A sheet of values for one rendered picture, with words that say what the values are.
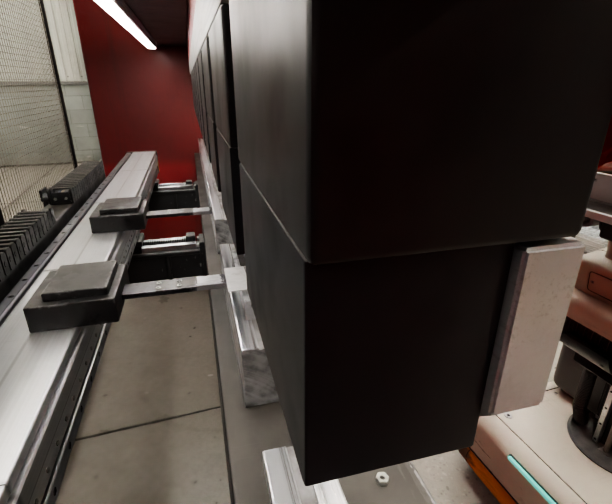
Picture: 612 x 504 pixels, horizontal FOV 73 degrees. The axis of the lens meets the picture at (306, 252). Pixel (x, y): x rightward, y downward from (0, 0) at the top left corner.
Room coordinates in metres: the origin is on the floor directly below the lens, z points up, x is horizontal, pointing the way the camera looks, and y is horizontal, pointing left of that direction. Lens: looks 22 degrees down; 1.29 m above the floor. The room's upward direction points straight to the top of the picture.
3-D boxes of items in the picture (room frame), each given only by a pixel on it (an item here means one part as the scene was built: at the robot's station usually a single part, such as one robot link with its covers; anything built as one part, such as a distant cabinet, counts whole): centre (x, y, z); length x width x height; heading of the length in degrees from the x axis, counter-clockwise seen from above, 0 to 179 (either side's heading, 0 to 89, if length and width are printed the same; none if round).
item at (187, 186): (1.79, 0.81, 0.81); 0.64 x 0.08 x 0.14; 105
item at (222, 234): (1.80, 0.42, 0.92); 1.67 x 0.06 x 0.10; 15
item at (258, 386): (0.64, 0.10, 0.92); 0.39 x 0.06 x 0.10; 15
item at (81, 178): (1.22, 0.68, 1.02); 0.44 x 0.06 x 0.04; 15
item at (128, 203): (0.93, 0.35, 1.01); 0.26 x 0.12 x 0.05; 105
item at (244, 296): (0.61, 0.10, 0.99); 0.20 x 0.03 x 0.03; 15
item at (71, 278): (0.55, 0.25, 1.01); 0.26 x 0.12 x 0.05; 105
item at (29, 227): (0.68, 0.53, 1.02); 0.37 x 0.06 x 0.04; 15
